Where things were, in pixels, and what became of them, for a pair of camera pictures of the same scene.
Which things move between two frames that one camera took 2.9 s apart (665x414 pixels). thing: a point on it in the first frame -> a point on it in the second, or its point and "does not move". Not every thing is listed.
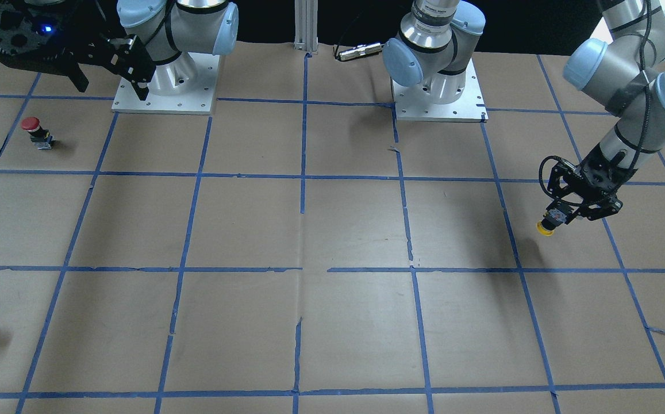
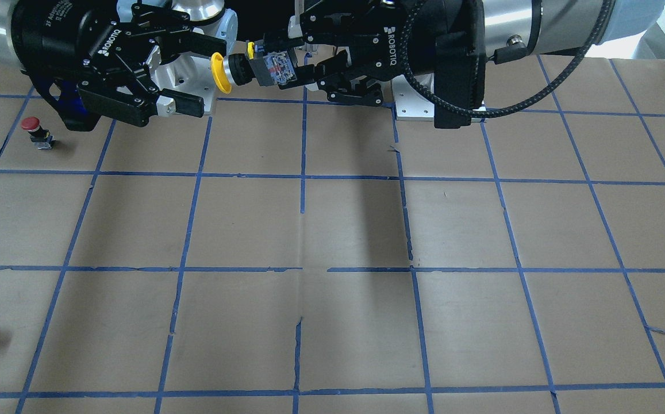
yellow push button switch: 553,218 -> 265,68
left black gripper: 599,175 -> 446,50
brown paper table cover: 303,251 does not move
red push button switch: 41,137 does not move
